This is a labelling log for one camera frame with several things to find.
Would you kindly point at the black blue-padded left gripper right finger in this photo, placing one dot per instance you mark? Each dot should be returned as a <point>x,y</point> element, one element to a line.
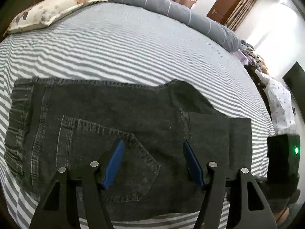
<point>248,205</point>

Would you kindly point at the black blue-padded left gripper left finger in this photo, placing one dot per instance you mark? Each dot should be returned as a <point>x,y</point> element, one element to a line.
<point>58,206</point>

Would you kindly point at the dark grey denim pants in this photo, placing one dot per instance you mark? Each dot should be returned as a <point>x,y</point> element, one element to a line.
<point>70,123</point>

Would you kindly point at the white dotted cloth cover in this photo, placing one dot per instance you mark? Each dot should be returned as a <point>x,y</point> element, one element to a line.
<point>280,103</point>

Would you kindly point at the dark wooden low cabinet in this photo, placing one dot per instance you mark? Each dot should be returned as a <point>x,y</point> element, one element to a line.
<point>259,85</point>

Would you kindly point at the pile of clothes on bench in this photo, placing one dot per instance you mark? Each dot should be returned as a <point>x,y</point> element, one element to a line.
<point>254,59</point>

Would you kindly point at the rolled grey checked duvet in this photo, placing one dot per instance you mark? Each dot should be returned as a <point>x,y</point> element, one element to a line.
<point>217,32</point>

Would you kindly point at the brown wooden door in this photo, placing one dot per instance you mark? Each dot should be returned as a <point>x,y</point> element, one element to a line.
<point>222,9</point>

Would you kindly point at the brown striped side curtain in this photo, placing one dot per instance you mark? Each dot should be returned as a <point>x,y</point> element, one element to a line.
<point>239,14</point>

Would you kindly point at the grey white striped bed sheet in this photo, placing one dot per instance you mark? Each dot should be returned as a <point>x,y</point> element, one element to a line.
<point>109,41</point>

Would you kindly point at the floral cream pillow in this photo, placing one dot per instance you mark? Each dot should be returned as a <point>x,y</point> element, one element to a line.
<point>45,13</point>

